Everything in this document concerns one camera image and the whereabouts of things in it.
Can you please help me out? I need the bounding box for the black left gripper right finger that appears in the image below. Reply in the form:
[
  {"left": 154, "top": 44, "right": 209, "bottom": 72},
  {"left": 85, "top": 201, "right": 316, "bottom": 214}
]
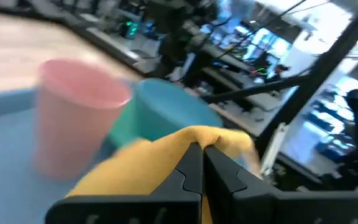
[{"left": 203, "top": 145, "right": 358, "bottom": 224}]

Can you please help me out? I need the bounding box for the pink plastic cup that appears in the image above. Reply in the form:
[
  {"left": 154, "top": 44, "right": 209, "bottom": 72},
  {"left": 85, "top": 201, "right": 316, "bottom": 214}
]
[{"left": 33, "top": 58, "right": 134, "bottom": 182}]

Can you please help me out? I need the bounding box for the yellow cloth napkin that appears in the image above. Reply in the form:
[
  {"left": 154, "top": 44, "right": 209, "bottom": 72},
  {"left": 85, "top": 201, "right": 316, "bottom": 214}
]
[{"left": 65, "top": 125, "right": 261, "bottom": 224}]

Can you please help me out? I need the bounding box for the blue plastic bowl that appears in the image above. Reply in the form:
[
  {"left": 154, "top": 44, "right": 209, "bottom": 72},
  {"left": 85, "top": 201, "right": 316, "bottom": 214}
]
[{"left": 133, "top": 77, "right": 224, "bottom": 142}]

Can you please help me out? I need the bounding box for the blue plastic tray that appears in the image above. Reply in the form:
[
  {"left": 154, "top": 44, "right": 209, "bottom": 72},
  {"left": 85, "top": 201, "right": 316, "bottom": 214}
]
[{"left": 0, "top": 86, "right": 119, "bottom": 224}]

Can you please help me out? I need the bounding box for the black metal table frame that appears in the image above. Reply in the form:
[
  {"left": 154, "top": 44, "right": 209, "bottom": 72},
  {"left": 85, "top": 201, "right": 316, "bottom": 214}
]
[{"left": 201, "top": 0, "right": 358, "bottom": 152}]

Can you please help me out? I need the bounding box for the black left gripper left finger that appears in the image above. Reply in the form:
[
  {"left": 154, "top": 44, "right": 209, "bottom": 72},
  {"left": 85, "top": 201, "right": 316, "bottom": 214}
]
[{"left": 45, "top": 142, "right": 203, "bottom": 224}]

